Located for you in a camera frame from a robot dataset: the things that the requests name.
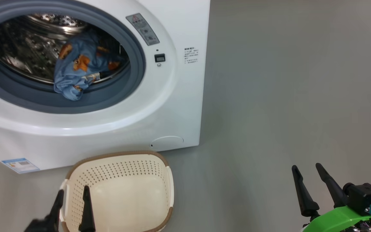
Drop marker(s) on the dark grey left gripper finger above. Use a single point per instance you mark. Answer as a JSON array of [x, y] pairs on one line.
[[56, 209], [87, 216]]

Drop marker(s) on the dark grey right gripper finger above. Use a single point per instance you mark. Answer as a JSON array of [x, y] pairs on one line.
[[306, 201], [335, 190]]

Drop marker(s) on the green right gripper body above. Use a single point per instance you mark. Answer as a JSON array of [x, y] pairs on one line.
[[333, 220]]

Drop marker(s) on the blue patterned garment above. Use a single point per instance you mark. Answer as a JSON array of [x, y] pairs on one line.
[[82, 71]]

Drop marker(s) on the white front-load washing machine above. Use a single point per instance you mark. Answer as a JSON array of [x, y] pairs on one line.
[[92, 135]]

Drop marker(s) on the steel perforated washer drum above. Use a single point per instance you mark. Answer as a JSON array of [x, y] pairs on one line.
[[21, 48]]

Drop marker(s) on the black door latch socket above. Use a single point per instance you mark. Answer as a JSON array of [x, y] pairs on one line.
[[159, 58]]

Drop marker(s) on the cream perforated laundry basket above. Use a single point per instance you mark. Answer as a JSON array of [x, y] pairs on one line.
[[124, 193]]

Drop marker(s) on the blue energy label sticker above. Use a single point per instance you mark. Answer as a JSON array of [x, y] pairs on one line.
[[21, 165]]

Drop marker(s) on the round white filter cover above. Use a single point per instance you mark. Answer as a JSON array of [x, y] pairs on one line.
[[167, 143]]

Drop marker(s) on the small printed text label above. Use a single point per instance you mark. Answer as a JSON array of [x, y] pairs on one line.
[[191, 55]]

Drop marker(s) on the grey warning sticker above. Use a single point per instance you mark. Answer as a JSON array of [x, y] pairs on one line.
[[143, 30]]

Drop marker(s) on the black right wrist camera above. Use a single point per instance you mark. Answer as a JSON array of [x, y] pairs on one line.
[[364, 198]]

